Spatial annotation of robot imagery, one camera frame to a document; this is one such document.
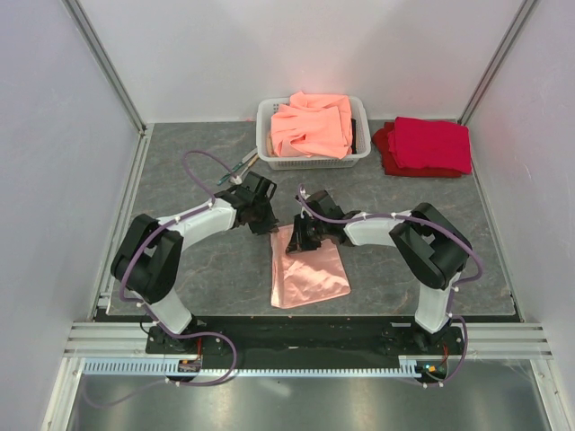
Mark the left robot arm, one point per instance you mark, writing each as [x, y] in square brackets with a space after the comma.
[147, 260]

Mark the dark item in basket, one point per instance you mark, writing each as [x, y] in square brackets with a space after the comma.
[353, 146]

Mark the red folded cloth stack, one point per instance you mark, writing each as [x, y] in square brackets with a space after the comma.
[420, 148]

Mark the light pink satin napkin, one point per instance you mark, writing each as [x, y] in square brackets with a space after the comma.
[306, 277]

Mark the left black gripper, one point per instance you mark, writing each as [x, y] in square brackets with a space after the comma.
[269, 225]

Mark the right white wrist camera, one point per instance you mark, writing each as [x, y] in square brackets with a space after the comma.
[301, 197]

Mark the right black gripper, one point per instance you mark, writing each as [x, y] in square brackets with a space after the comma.
[298, 242]

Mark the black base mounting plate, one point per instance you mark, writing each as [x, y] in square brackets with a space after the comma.
[386, 336]

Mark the green handled knife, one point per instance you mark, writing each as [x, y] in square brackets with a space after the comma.
[239, 165]

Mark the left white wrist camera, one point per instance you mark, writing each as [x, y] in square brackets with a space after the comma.
[236, 179]

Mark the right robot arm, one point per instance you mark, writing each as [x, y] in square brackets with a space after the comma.
[433, 249]

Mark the white slotted cable duct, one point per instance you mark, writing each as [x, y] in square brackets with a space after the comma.
[179, 368]

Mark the salmon pink cloth pile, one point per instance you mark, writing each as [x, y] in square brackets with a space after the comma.
[312, 125]

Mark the wooden utensil in basket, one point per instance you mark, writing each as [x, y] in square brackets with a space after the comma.
[269, 146]

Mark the white plastic basket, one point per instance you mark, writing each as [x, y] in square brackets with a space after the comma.
[269, 107]

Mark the left aluminium frame post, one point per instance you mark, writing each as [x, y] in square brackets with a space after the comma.
[102, 58]

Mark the aluminium frame post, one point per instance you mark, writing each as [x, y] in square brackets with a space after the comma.
[102, 58]
[507, 43]

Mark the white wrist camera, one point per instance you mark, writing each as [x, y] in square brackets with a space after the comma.
[301, 197]
[236, 179]

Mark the right aluminium frame post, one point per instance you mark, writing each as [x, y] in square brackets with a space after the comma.
[507, 43]

